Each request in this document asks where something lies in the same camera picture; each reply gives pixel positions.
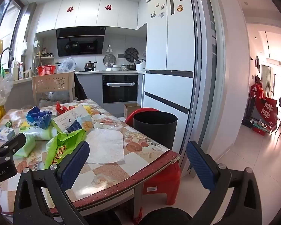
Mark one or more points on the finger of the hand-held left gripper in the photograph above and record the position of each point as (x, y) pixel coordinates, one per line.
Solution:
(14, 141)

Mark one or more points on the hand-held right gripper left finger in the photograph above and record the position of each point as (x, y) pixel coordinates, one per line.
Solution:
(75, 164)

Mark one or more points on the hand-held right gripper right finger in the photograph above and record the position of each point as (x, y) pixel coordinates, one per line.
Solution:
(201, 166)

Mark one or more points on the small blue white box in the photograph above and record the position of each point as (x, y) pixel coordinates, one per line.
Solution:
(4, 133)

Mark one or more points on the lime green plastic bag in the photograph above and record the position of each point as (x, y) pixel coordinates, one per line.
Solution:
(60, 143)

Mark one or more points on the light green wipes packet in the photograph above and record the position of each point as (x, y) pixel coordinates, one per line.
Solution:
(41, 133)

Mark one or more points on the blue plastic bag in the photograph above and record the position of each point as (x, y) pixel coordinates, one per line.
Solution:
(37, 117)

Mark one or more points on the white paper towel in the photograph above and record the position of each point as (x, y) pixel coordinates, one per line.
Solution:
(105, 145)

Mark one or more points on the white green cardboard box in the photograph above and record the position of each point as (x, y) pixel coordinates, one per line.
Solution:
(70, 118)

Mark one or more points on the yellow foam fruit net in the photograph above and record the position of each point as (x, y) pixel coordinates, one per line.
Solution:
(89, 109)

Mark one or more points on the red plastic bag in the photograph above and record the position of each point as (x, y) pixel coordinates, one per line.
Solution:
(60, 109)

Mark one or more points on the black trash bin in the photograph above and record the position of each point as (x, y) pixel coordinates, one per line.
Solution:
(154, 129)

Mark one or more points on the green tube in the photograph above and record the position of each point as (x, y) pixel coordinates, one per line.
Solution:
(8, 123)

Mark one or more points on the red plastic stool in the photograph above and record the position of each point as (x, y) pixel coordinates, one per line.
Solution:
(162, 182)

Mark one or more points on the large clear plastic bag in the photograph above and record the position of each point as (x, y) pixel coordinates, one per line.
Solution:
(0, 86)

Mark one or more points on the white spray bottle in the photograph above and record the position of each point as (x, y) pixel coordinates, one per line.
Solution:
(21, 73)

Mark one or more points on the white canister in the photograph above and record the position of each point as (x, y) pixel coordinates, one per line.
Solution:
(14, 70)

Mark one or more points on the pile of plastic bags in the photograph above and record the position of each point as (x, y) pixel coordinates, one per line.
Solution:
(58, 96)

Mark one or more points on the black kitchen faucet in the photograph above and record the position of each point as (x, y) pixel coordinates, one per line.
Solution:
(1, 58)

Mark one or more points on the black cloth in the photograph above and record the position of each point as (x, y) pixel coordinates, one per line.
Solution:
(79, 89)

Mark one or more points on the brown cardboard box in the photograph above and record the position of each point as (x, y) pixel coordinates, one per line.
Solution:
(130, 110)

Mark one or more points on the red plastic basket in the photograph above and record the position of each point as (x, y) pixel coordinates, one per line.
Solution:
(46, 70)

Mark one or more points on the grey base cabinet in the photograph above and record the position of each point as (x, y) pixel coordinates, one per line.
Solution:
(91, 86)

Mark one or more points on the black built-in oven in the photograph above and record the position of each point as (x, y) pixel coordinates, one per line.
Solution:
(119, 91)

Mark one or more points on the hanging plastic bag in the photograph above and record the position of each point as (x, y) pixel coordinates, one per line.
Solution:
(24, 48)

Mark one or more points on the red printed gift bag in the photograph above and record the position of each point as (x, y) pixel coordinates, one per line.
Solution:
(269, 110)

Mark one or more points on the white condiment shelf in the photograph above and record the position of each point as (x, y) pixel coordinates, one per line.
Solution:
(48, 57)

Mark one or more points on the crumpled clear plastic bag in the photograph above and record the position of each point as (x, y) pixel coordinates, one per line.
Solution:
(66, 65)

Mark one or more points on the black cooking pot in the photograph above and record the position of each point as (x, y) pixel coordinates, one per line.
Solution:
(90, 65)

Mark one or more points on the white bowl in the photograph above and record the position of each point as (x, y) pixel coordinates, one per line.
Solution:
(116, 68)

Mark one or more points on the round silver steamer rack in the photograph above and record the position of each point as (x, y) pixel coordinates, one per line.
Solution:
(109, 59)

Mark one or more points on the metal pot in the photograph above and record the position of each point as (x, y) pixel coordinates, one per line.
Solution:
(131, 67)

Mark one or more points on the white rice cooker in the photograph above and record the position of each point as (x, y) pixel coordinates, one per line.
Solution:
(140, 66)

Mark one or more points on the black range hood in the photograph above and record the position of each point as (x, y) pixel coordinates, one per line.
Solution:
(79, 42)

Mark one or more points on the round black divided tray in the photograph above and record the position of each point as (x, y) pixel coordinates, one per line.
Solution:
(131, 54)

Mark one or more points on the white refrigerator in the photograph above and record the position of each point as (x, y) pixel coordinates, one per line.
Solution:
(168, 39)

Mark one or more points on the red paper-cut sticker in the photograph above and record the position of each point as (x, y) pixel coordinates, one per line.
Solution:
(108, 7)
(69, 9)

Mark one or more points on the white upper cabinets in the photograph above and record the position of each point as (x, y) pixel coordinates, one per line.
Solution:
(89, 14)

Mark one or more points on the group of fridge magnets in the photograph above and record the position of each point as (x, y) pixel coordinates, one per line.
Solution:
(180, 8)

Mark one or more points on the grey sliding door frame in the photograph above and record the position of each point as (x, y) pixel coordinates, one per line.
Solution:
(201, 75)

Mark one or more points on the white wall hook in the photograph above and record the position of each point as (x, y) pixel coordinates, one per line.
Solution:
(109, 49)

